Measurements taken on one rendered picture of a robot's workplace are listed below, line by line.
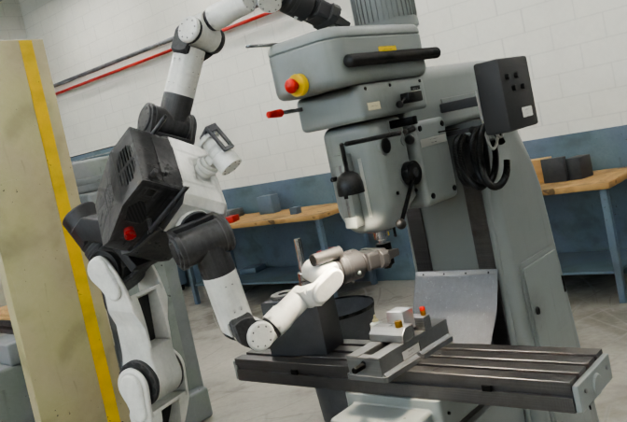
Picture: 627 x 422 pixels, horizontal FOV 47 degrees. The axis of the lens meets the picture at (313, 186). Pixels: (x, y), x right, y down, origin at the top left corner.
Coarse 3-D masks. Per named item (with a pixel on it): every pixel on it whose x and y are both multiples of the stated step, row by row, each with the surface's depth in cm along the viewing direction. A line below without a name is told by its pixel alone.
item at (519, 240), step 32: (448, 128) 240; (512, 160) 243; (480, 192) 232; (512, 192) 241; (416, 224) 250; (448, 224) 242; (480, 224) 234; (512, 224) 238; (544, 224) 255; (416, 256) 253; (448, 256) 245; (480, 256) 236; (512, 256) 235; (544, 256) 250; (512, 288) 234; (544, 288) 246; (512, 320) 235; (544, 320) 243; (544, 416) 237; (576, 416) 251
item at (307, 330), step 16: (272, 304) 240; (304, 320) 235; (320, 320) 232; (336, 320) 241; (288, 336) 239; (304, 336) 236; (320, 336) 233; (336, 336) 239; (272, 352) 243; (288, 352) 240; (304, 352) 237; (320, 352) 234
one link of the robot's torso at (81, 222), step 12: (84, 204) 216; (72, 216) 214; (84, 216) 214; (96, 216) 213; (72, 228) 214; (84, 228) 211; (96, 228) 209; (84, 240) 212; (96, 240) 209; (84, 252) 216; (120, 252) 206; (132, 264) 204; (144, 264) 208; (132, 276) 210; (144, 276) 218
